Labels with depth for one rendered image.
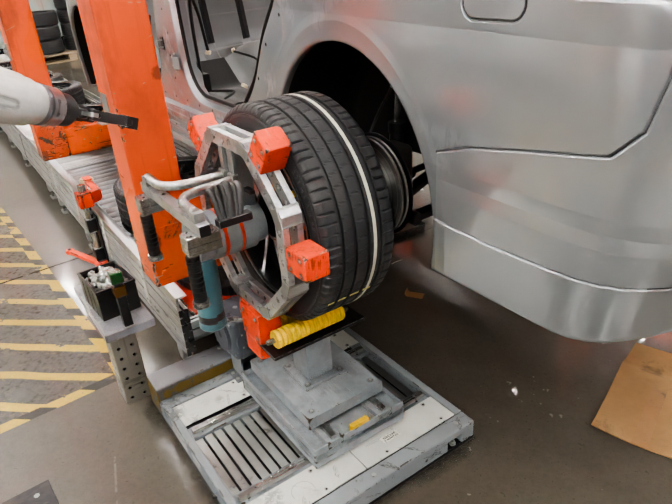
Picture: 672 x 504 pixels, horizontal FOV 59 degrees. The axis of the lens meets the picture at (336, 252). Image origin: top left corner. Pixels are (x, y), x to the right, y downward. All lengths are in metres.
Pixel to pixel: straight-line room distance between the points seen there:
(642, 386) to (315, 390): 1.24
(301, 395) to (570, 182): 1.17
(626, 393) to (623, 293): 1.21
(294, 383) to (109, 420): 0.78
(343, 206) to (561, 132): 0.56
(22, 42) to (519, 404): 3.13
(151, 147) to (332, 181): 0.73
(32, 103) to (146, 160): 0.69
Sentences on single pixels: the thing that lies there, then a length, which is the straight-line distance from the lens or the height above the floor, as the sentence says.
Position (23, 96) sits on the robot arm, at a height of 1.32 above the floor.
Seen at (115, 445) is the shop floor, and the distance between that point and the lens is 2.38.
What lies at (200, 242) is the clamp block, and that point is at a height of 0.93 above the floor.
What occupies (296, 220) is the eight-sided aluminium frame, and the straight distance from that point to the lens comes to 1.48.
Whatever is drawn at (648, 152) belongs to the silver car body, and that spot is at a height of 1.19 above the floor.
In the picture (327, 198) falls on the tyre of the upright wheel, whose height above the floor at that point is 0.99.
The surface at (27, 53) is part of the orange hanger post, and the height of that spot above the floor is 1.13.
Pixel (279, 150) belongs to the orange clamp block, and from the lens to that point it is 1.45.
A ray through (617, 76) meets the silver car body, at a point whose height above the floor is 1.32.
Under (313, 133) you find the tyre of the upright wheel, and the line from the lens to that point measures 1.54.
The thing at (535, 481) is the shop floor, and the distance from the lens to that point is 2.10.
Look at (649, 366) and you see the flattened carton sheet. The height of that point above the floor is 0.01.
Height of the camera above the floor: 1.55
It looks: 27 degrees down
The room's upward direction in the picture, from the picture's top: 4 degrees counter-clockwise
